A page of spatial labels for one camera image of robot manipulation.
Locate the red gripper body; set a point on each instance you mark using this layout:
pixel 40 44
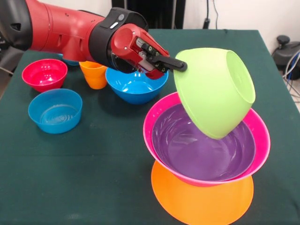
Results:
pixel 126 42

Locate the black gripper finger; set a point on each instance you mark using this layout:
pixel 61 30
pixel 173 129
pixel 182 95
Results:
pixel 168 63

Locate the green bowl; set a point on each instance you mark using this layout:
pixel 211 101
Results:
pixel 211 93

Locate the purple bowl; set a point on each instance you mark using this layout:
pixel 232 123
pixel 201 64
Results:
pixel 194 159

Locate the large pink bowl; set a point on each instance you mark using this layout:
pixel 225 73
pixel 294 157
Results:
pixel 260 131

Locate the large orange bowl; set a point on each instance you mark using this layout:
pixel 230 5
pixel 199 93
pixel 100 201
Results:
pixel 201 206

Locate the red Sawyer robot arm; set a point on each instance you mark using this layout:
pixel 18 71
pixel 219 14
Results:
pixel 58 32

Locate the orange cup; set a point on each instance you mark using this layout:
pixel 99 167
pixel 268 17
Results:
pixel 93 77

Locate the small ribbed cyan bowl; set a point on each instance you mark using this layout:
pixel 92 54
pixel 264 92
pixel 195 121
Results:
pixel 70 62

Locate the small crimson bowl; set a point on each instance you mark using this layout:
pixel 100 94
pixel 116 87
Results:
pixel 44 75

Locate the translucent blue bowl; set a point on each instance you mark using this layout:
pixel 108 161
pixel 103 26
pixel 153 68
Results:
pixel 55 112

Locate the dark green tablecloth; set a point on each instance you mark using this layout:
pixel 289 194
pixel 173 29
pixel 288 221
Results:
pixel 93 164

